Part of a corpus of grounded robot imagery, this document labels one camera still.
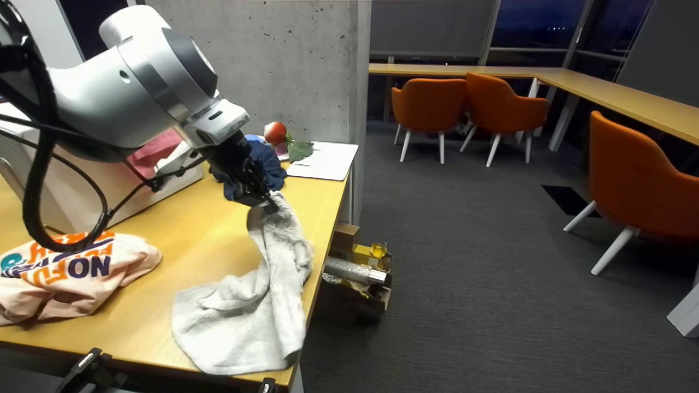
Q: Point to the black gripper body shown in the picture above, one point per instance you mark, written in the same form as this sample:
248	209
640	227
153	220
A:
237	166

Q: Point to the white towel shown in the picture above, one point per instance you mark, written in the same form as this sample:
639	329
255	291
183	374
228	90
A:
248	314

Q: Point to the peach shirt with orange print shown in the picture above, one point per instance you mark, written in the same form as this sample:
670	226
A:
73	280

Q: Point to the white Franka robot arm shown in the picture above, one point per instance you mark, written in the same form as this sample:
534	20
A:
109	88

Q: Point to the dark blue cloth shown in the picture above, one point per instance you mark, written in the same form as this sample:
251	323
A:
273	164

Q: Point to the red apple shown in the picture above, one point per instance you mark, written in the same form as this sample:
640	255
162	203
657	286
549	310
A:
276	131

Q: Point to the green cloth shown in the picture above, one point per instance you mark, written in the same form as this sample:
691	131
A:
300	149

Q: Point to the white paper pad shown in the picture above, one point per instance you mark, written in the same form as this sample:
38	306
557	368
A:
327	162

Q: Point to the magenta pink cloth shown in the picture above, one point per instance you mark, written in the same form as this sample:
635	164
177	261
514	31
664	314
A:
148	156

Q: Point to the silver metal cylinder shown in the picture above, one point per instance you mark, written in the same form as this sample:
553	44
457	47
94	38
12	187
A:
357	272

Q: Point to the yellow packet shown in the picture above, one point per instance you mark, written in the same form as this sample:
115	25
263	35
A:
371	255

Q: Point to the brown cardboard box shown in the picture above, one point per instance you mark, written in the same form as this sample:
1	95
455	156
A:
357	297

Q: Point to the orange chair with white legs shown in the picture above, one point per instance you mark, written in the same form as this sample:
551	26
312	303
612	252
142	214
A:
640	183
503	110
429	106

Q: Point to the white angled leg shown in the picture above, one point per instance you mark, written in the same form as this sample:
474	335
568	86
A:
686	309

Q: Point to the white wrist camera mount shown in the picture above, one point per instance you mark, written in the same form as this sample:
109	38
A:
177	158

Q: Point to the black camera clamp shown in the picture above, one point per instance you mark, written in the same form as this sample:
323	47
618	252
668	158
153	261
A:
88	368

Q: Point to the long wooden wall desk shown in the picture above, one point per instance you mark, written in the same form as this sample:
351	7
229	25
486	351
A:
618	95

